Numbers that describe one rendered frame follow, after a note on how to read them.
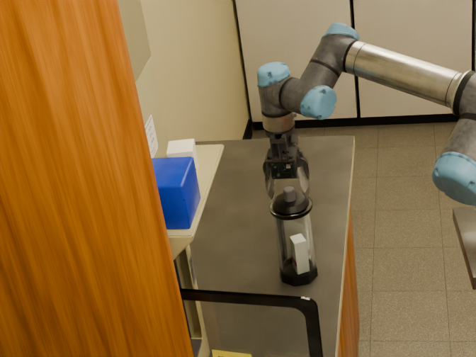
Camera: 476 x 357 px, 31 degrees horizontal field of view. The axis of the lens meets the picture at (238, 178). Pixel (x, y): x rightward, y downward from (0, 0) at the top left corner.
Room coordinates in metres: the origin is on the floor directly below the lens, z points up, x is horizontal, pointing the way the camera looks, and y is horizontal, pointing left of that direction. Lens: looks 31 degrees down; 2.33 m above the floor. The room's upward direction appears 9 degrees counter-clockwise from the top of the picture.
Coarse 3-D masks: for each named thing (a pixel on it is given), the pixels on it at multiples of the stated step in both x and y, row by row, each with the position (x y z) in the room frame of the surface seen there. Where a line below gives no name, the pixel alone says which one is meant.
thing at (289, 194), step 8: (288, 192) 1.77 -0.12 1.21; (296, 192) 1.81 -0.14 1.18; (280, 200) 1.78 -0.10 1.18; (288, 200) 1.77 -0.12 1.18; (296, 200) 1.77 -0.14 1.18; (304, 200) 1.76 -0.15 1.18; (280, 208) 1.75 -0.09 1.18; (288, 208) 1.74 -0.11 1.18; (296, 208) 1.74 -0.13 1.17; (304, 208) 1.75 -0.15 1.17
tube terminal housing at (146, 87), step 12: (144, 72) 1.48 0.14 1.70; (144, 84) 1.47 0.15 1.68; (156, 84) 1.53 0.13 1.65; (144, 96) 1.45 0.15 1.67; (156, 96) 1.52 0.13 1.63; (144, 108) 1.44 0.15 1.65; (156, 108) 1.50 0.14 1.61; (144, 120) 1.43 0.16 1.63; (156, 120) 1.49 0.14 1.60; (156, 132) 1.48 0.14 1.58; (156, 156) 1.45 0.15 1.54; (180, 264) 1.54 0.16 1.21; (180, 276) 1.52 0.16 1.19; (192, 288) 1.54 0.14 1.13
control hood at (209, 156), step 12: (216, 144) 1.51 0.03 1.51; (204, 156) 1.47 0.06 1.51; (216, 156) 1.47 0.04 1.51; (204, 168) 1.43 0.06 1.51; (216, 168) 1.42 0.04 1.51; (204, 180) 1.38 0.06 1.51; (204, 192) 1.34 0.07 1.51; (204, 204) 1.30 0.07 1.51; (192, 228) 1.22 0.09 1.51; (180, 240) 1.21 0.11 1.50; (192, 240) 1.21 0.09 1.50; (180, 252) 1.21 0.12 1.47
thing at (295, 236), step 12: (288, 216) 1.73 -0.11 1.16; (276, 228) 1.76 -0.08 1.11; (288, 228) 1.74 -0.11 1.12; (300, 228) 1.74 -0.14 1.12; (288, 240) 1.74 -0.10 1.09; (300, 240) 1.74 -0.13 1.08; (288, 252) 1.74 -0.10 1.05; (300, 252) 1.73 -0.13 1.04; (312, 252) 1.76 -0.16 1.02; (288, 264) 1.74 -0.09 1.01; (300, 264) 1.73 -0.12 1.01; (312, 264) 1.75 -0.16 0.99
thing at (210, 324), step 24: (192, 312) 1.20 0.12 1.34; (216, 312) 1.19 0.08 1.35; (240, 312) 1.17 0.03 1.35; (264, 312) 1.16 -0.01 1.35; (288, 312) 1.14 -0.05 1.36; (312, 312) 1.13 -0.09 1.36; (192, 336) 1.21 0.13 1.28; (216, 336) 1.19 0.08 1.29; (240, 336) 1.18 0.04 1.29; (264, 336) 1.16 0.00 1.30; (288, 336) 1.15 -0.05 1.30; (312, 336) 1.13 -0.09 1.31
